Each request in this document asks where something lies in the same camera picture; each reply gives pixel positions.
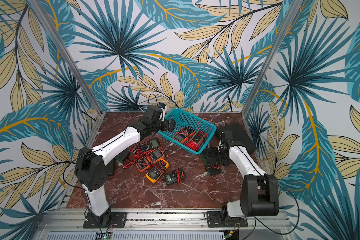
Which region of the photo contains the green black multimeter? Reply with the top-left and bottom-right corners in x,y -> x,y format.
201,150 -> 222,176

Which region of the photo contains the orange grey multimeter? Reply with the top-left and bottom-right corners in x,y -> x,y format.
173,126 -> 196,145

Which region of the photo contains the small dark green multimeter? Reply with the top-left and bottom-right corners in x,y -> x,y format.
164,168 -> 186,185

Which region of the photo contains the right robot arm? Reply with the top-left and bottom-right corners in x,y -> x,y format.
212,131 -> 279,225

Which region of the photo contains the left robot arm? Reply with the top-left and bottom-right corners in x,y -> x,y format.
75,103 -> 176,228

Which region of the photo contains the teal plastic basket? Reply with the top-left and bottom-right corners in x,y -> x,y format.
159,108 -> 217,155

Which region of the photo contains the dark red multimeter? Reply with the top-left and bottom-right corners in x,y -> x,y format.
131,138 -> 162,159

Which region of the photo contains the orange red multimeter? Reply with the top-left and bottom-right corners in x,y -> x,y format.
136,148 -> 165,172

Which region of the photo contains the yellow orange multimeter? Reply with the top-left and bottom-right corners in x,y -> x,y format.
146,160 -> 169,183

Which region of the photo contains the black case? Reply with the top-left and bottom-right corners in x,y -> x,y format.
215,124 -> 257,154

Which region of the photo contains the green black device left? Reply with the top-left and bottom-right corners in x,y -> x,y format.
114,150 -> 130,164

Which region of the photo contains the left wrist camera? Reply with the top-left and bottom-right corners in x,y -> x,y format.
158,103 -> 167,112

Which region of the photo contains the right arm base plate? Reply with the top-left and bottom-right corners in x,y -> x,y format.
204,211 -> 248,228

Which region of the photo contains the aluminium front rail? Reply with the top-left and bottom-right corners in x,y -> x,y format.
33,209 -> 297,240

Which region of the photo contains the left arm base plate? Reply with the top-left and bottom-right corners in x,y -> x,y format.
83,211 -> 128,229

